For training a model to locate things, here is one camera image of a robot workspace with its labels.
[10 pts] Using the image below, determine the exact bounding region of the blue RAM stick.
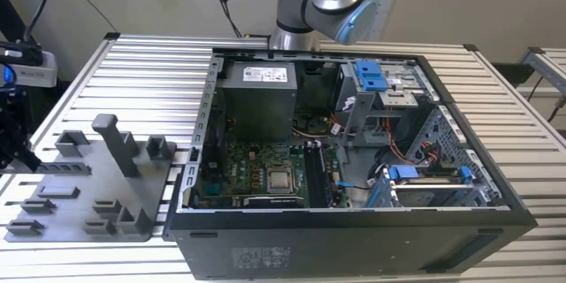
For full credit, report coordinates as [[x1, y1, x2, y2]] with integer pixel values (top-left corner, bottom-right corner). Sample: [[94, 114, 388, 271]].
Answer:
[[37, 162, 93, 175], [319, 146, 337, 207]]

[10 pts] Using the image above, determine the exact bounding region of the black RAM slot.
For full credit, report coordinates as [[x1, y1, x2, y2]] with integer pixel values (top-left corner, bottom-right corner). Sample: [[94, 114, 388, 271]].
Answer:
[[303, 146, 317, 207], [313, 146, 331, 207], [308, 146, 324, 207]]

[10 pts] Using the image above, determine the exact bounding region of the grey parts rack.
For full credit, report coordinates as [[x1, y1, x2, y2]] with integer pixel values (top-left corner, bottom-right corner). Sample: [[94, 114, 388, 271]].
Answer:
[[2, 114, 177, 243]]

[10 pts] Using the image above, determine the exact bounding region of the black case fan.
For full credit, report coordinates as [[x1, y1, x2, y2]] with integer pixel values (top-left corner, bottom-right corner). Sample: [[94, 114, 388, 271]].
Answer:
[[207, 100, 229, 151]]

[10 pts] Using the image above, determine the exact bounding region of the green motherboard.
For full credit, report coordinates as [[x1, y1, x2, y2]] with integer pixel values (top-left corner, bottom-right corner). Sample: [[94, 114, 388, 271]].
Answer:
[[193, 142, 355, 210]]

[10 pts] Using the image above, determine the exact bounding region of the grey power supply unit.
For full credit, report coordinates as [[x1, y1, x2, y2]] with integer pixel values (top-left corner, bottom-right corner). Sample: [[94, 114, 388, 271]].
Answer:
[[216, 62, 297, 143]]

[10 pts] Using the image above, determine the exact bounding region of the metal socket cover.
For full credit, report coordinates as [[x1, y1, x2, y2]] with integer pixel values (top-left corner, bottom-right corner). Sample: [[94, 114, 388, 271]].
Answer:
[[263, 162, 299, 197]]

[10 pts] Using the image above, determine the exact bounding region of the silver CPU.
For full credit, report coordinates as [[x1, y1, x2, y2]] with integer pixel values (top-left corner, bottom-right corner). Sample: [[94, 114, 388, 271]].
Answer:
[[268, 170, 295, 194]]

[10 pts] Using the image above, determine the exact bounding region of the black graphics card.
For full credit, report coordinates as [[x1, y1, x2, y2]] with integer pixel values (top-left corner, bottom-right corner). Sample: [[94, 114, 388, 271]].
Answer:
[[240, 195, 307, 210]]

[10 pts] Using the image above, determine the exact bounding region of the black PC case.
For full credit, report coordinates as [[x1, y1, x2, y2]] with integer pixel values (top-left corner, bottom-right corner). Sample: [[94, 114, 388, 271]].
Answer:
[[161, 46, 539, 280]]

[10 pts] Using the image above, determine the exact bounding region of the grey metal drive cage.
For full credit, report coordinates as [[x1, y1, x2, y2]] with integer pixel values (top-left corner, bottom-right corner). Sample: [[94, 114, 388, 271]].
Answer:
[[335, 59, 439, 146]]

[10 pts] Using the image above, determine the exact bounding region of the blue drive bay latch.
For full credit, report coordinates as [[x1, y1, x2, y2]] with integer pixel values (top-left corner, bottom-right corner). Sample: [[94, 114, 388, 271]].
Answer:
[[352, 60, 387, 92]]

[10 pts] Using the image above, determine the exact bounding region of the blue disk carrier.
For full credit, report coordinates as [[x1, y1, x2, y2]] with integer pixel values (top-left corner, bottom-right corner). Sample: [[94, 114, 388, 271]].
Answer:
[[368, 164, 483, 209]]

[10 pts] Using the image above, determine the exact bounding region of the black box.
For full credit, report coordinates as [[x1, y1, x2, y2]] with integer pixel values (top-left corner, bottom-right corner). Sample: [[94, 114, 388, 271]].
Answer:
[[491, 62, 534, 84]]

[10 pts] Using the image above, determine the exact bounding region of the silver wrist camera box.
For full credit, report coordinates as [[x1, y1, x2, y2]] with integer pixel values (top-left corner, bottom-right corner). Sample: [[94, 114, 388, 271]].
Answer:
[[0, 50, 58, 88]]

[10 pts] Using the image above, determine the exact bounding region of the thick black camera cable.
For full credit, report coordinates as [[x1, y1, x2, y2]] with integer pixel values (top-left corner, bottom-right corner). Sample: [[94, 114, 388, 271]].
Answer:
[[22, 0, 66, 42]]

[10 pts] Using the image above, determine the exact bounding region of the power supply wire bundle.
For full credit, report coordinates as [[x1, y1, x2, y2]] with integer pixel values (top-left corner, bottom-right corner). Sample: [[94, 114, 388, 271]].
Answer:
[[289, 112, 355, 138]]

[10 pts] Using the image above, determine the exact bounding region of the orange wire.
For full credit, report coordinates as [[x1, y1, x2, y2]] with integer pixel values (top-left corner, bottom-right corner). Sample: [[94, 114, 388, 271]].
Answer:
[[384, 115, 426, 166]]

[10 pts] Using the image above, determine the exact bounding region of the black hanging cable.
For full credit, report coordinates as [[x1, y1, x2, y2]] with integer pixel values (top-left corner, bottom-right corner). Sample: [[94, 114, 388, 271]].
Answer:
[[528, 77, 543, 101], [547, 95, 566, 123]]

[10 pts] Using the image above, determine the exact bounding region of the aluminium frame side table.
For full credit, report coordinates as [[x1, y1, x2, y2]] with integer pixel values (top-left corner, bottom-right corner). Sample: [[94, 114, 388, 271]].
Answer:
[[515, 46, 566, 98]]

